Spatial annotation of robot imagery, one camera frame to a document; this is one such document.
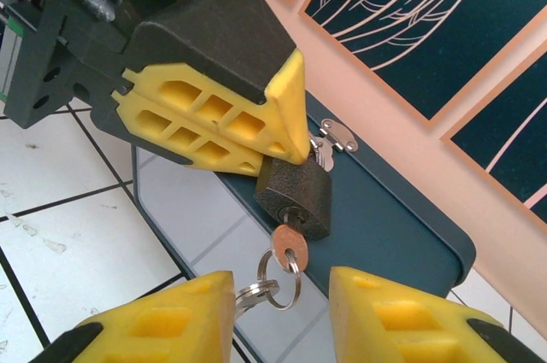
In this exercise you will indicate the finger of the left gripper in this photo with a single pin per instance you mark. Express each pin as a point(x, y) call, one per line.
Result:
point(188, 141)
point(213, 38)

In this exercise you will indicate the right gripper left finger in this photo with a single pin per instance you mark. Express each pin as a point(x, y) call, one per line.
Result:
point(171, 329)

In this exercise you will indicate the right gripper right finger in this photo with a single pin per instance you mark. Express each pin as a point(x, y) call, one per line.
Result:
point(384, 329)

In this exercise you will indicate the teal painted tin box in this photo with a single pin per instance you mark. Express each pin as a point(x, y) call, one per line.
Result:
point(376, 209)

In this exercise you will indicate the black padlock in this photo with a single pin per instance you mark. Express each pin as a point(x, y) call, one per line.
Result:
point(299, 192)

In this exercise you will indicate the copper head key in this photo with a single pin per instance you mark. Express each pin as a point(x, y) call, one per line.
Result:
point(290, 243)

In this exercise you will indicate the silver box hasp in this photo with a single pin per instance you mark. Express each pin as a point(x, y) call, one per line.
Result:
point(337, 134)

